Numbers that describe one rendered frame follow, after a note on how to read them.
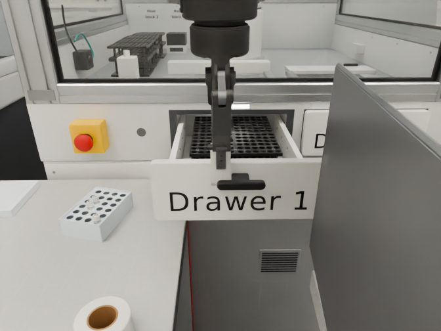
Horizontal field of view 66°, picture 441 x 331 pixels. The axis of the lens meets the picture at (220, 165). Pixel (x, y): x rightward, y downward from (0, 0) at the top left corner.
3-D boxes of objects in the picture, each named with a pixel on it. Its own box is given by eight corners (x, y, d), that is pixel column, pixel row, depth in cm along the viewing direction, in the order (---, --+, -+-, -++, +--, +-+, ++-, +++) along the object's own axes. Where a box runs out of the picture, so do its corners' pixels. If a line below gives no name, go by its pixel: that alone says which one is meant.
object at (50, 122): (449, 158, 86) (468, 102, 80) (41, 161, 84) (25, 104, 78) (332, 77, 171) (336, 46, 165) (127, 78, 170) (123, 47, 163)
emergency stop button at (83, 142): (92, 152, 76) (89, 136, 74) (74, 153, 76) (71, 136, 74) (96, 147, 78) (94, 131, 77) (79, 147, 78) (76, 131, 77)
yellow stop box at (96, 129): (104, 155, 78) (99, 125, 75) (72, 155, 78) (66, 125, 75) (109, 146, 83) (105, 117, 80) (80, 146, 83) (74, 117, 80)
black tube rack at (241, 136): (279, 182, 67) (282, 152, 65) (190, 183, 67) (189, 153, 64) (264, 140, 87) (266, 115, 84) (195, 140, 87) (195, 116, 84)
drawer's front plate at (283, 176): (321, 219, 60) (331, 162, 55) (154, 220, 59) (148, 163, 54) (319, 213, 61) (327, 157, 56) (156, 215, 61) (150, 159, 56)
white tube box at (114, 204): (102, 242, 63) (99, 225, 61) (62, 235, 65) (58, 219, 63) (133, 206, 74) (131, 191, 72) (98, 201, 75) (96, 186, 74)
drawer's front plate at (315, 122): (419, 155, 84) (432, 111, 79) (301, 155, 83) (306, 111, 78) (415, 152, 85) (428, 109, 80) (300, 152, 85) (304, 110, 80)
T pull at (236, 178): (265, 190, 53) (266, 182, 52) (216, 190, 52) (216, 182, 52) (262, 179, 56) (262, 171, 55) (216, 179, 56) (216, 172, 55)
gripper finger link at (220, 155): (226, 135, 49) (227, 145, 46) (225, 165, 52) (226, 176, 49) (215, 136, 49) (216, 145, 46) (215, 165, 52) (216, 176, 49)
